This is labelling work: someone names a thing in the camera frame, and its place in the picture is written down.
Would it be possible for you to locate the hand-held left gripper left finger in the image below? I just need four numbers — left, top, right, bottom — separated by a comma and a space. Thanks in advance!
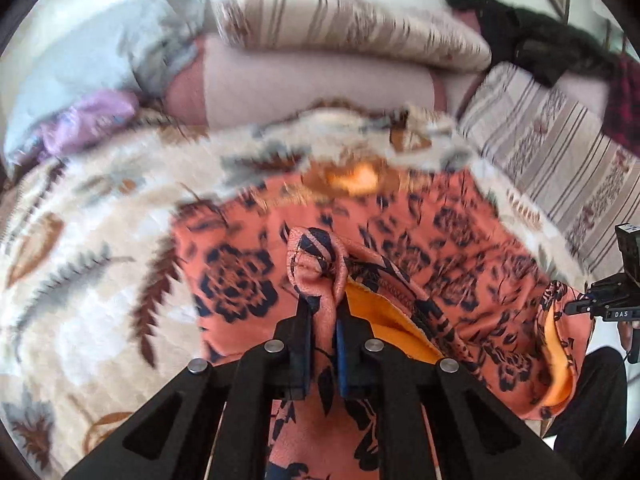
62, 297, 313, 480

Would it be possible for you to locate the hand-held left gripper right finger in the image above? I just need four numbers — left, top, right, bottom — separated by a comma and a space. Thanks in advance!
336, 305, 583, 480

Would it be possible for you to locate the orange floral garment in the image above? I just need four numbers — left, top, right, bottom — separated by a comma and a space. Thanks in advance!
170, 167, 596, 480

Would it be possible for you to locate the person's black trouser leg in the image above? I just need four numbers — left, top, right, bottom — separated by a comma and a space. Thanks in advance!
542, 345, 628, 461

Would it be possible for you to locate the large striped cushion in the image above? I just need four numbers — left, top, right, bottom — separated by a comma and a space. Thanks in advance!
457, 62, 640, 281

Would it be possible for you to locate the dark red cloth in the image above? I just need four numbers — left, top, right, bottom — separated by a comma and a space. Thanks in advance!
602, 52, 640, 153

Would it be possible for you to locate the fluffy leaf print blanket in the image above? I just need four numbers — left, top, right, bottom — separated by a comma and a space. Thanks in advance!
0, 100, 591, 480

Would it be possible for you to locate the black cloth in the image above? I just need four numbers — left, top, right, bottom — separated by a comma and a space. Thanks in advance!
445, 0, 618, 88

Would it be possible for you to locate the purple cloth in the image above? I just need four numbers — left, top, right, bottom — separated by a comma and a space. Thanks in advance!
10, 89, 141, 161

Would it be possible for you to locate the striped back cushion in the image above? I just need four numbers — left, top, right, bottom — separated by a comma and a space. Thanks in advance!
212, 0, 493, 73

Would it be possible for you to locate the light blue cloth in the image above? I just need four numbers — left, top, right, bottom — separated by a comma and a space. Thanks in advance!
2, 0, 211, 161

